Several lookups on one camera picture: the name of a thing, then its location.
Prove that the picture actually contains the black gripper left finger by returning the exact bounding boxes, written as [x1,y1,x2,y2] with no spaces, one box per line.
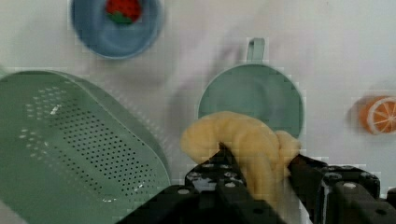
[116,145,285,224]

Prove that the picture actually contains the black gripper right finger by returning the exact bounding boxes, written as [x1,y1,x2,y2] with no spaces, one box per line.
[288,155,396,224]

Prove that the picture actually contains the peeled plush banana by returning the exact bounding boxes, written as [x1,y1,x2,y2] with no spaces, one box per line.
[180,111,301,208]

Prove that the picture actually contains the light green mug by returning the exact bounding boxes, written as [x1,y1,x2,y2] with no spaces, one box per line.
[197,38,304,138]

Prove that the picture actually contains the orange slice toy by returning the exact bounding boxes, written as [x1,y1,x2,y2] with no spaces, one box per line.
[359,96,396,135]

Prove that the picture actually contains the green perforated colander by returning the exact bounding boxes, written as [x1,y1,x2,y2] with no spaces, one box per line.
[1,71,170,224]

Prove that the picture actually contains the small blue bowl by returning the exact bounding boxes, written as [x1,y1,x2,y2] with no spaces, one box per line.
[70,0,163,59]

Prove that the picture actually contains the red plush strawberry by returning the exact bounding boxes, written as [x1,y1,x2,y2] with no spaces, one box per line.
[105,0,142,24]

